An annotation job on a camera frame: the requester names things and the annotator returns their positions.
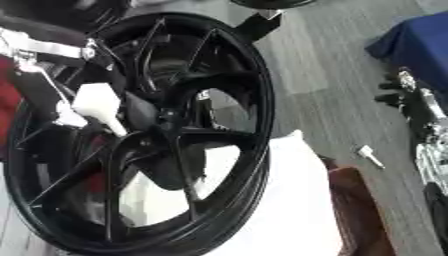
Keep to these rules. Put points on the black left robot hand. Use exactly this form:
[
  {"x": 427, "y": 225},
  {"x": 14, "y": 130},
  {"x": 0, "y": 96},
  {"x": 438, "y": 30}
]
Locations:
[{"x": 35, "y": 90}]

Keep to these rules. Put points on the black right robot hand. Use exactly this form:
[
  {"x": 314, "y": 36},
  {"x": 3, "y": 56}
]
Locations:
[{"x": 394, "y": 96}]

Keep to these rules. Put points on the white pin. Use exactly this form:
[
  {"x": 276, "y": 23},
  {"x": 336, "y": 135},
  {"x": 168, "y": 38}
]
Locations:
[
  {"x": 369, "y": 155},
  {"x": 96, "y": 101}
]

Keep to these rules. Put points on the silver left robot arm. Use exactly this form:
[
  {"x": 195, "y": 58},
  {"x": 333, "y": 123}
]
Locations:
[{"x": 41, "y": 45}]

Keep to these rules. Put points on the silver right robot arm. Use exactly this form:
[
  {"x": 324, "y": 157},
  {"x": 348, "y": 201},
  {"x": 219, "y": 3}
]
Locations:
[{"x": 431, "y": 156}]

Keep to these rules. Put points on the black spoked wheel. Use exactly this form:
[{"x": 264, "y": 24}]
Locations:
[{"x": 233, "y": 83}]

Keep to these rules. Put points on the red object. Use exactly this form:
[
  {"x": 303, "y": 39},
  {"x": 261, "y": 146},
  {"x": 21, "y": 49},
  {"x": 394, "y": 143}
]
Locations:
[{"x": 7, "y": 100}]

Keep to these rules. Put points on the blue cloth table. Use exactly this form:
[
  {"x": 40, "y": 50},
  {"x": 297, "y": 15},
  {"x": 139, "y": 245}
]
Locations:
[{"x": 417, "y": 46}]

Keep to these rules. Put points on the white cloth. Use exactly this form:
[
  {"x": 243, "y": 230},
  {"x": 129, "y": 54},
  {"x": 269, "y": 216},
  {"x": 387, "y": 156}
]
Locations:
[{"x": 291, "y": 200}]

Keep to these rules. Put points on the black round object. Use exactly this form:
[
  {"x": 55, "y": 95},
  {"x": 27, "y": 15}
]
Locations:
[{"x": 271, "y": 3}]

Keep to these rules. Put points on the black wheel stand bracket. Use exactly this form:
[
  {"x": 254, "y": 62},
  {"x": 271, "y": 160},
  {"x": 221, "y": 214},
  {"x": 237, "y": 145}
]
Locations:
[{"x": 259, "y": 25}]

